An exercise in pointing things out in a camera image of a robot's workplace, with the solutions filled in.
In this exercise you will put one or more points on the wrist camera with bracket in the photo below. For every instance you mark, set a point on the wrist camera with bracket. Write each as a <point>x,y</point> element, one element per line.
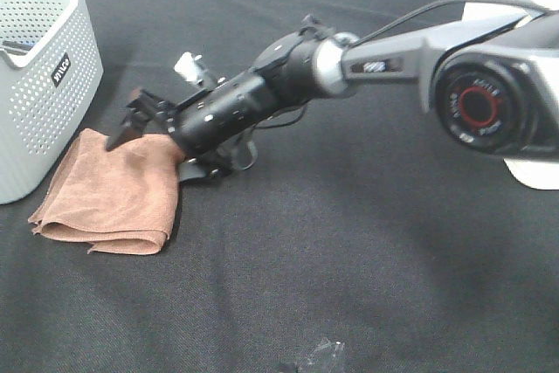
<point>237,154</point>

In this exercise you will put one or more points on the white perforated plastic basket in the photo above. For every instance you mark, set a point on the white perforated plastic basket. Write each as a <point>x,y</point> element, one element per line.
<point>50,72</point>

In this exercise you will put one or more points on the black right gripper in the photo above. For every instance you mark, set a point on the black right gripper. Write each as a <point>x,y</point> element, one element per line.
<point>201,127</point>

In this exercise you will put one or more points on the brown towel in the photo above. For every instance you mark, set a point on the brown towel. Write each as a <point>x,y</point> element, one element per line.
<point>123,201</point>

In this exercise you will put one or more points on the dark grey table cloth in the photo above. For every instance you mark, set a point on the dark grey table cloth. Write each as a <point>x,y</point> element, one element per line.
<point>364,223</point>

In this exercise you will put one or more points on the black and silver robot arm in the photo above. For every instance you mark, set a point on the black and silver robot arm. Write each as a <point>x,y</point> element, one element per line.
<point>493,84</point>

